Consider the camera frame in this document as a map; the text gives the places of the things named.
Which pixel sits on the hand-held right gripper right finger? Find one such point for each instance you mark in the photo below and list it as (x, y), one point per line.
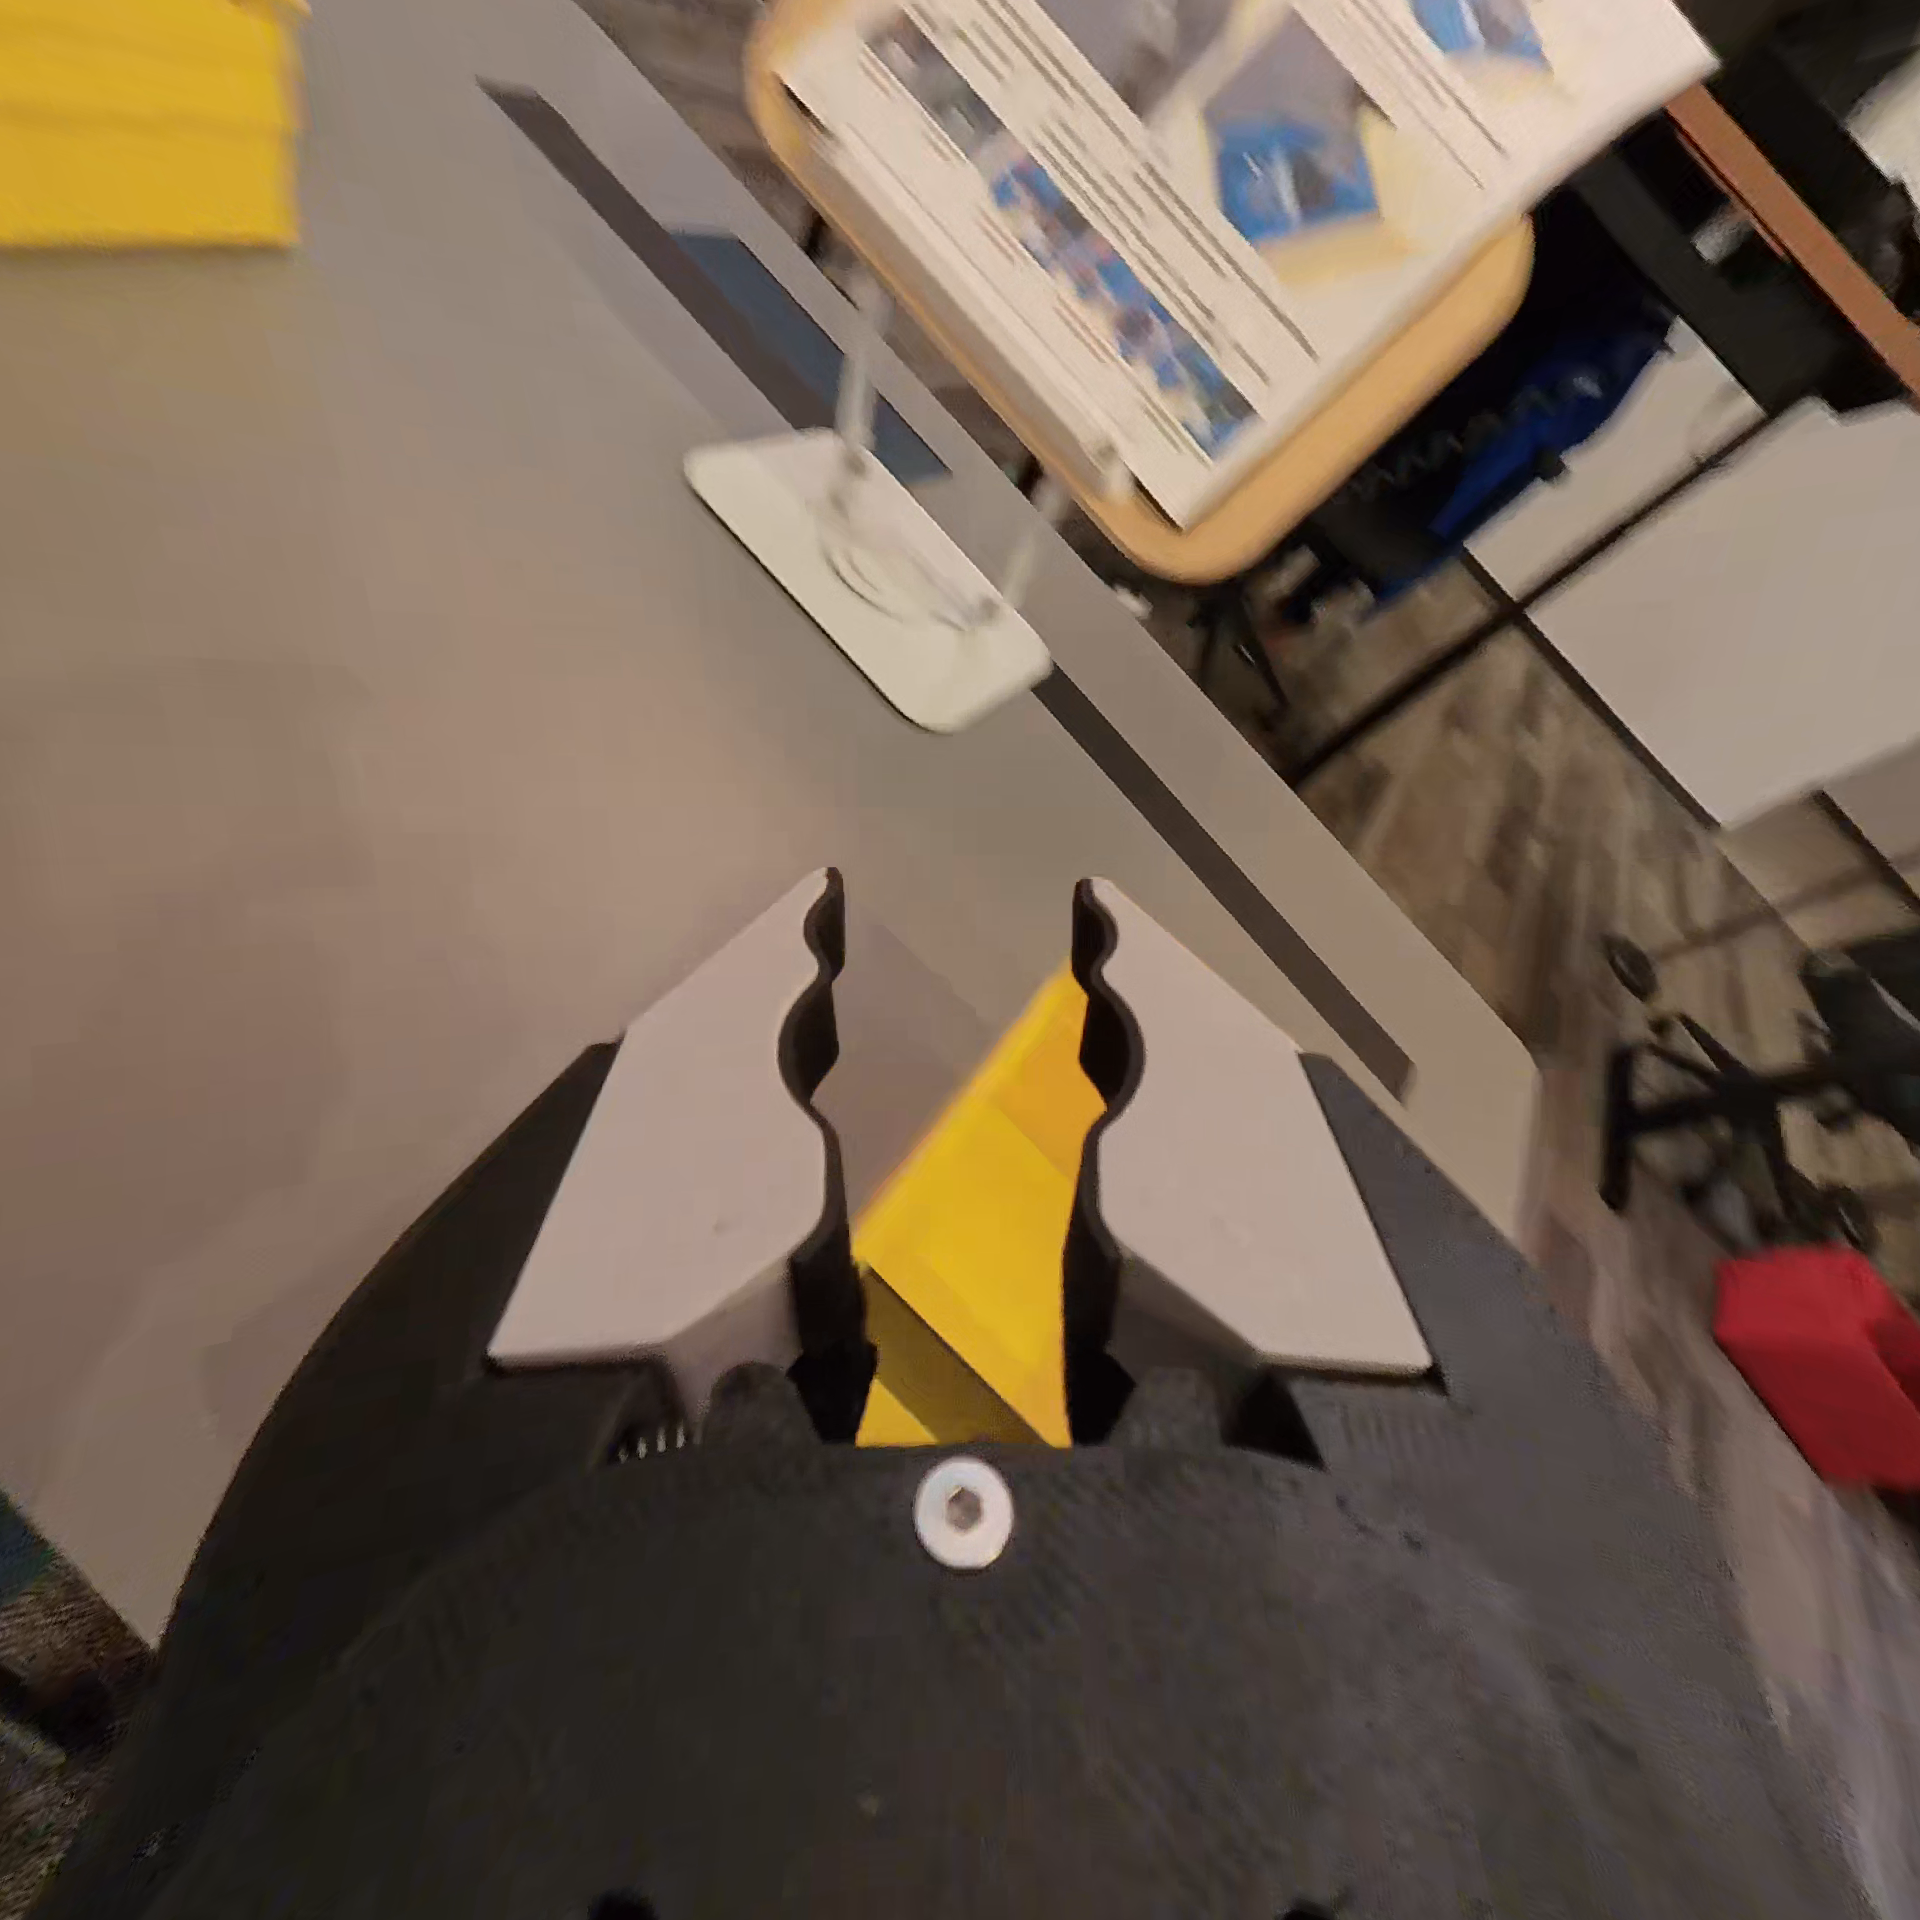
(1244, 1183)

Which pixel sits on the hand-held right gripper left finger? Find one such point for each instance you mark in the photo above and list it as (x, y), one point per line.
(690, 1169)

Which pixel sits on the yellow plastic bin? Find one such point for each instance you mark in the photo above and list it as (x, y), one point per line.
(974, 1202)
(136, 136)

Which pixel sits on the black office chair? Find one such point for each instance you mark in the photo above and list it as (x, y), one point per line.
(1724, 1096)

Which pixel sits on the red plastic bin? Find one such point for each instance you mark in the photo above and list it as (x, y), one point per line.
(1814, 1350)

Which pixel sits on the printed instruction sheet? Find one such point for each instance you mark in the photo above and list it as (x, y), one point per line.
(1081, 225)

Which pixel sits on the wooden table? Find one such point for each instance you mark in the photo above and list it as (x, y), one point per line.
(1800, 225)

